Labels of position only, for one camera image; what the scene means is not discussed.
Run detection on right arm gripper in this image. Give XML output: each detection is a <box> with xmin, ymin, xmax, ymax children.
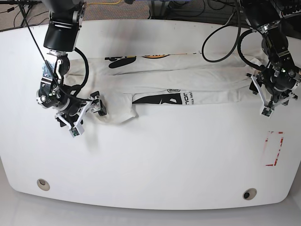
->
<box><xmin>55</xmin><ymin>91</ymin><xmax>107</xmax><ymax>130</ymax></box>

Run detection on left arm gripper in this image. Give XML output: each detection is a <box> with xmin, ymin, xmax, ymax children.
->
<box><xmin>246</xmin><ymin>68</ymin><xmax>301</xmax><ymax>110</ymax></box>

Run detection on white T-shirt black print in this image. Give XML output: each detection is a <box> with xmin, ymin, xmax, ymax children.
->
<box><xmin>79</xmin><ymin>54</ymin><xmax>260</xmax><ymax>124</ymax></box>

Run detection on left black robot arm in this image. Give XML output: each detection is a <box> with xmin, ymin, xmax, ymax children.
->
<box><xmin>237</xmin><ymin>0</ymin><xmax>301</xmax><ymax>117</ymax></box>

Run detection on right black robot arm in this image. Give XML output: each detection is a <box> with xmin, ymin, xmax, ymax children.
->
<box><xmin>37</xmin><ymin>0</ymin><xmax>107</xmax><ymax>137</ymax></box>

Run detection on red tape rectangle marking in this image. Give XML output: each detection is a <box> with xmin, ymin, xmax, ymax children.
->
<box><xmin>262</xmin><ymin>131</ymin><xmax>284</xmax><ymax>167</ymax></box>

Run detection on white power strip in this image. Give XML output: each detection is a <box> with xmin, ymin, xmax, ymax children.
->
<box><xmin>280</xmin><ymin>5</ymin><xmax>301</xmax><ymax>18</ymax></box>

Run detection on black tripod legs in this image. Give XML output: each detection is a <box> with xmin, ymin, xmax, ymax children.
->
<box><xmin>0</xmin><ymin>0</ymin><xmax>48</xmax><ymax>32</ymax></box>

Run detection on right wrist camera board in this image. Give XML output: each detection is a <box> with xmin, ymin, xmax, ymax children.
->
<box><xmin>69</xmin><ymin>124</ymin><xmax>84</xmax><ymax>137</ymax></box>

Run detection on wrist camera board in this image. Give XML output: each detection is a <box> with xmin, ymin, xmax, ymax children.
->
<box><xmin>69</xmin><ymin>124</ymin><xmax>84</xmax><ymax>137</ymax></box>
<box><xmin>260</xmin><ymin>105</ymin><xmax>274</xmax><ymax>118</ymax></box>

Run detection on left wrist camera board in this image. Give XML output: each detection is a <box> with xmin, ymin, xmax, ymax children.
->
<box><xmin>260</xmin><ymin>105</ymin><xmax>274</xmax><ymax>118</ymax></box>

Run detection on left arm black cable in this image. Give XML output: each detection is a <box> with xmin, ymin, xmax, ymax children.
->
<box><xmin>202</xmin><ymin>0</ymin><xmax>264</xmax><ymax>71</ymax></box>

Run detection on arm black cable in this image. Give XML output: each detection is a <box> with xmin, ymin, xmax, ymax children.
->
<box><xmin>202</xmin><ymin>0</ymin><xmax>264</xmax><ymax>71</ymax></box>
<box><xmin>21</xmin><ymin>0</ymin><xmax>95</xmax><ymax>102</ymax></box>

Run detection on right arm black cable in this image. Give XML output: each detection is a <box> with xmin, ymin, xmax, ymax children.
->
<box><xmin>21</xmin><ymin>0</ymin><xmax>95</xmax><ymax>102</ymax></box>

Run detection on left table cable grommet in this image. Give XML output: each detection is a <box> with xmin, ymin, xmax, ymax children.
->
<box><xmin>37</xmin><ymin>179</ymin><xmax>50</xmax><ymax>191</ymax></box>

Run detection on table cable grommet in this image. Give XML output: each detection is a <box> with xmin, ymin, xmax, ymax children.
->
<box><xmin>37</xmin><ymin>179</ymin><xmax>50</xmax><ymax>191</ymax></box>
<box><xmin>243</xmin><ymin>188</ymin><xmax>257</xmax><ymax>201</ymax></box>

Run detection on right table cable grommet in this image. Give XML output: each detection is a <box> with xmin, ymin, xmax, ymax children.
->
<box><xmin>243</xmin><ymin>188</ymin><xmax>257</xmax><ymax>201</ymax></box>

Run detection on yellow cable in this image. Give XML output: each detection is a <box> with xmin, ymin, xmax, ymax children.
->
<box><xmin>87</xmin><ymin>0</ymin><xmax>123</xmax><ymax>7</ymax></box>

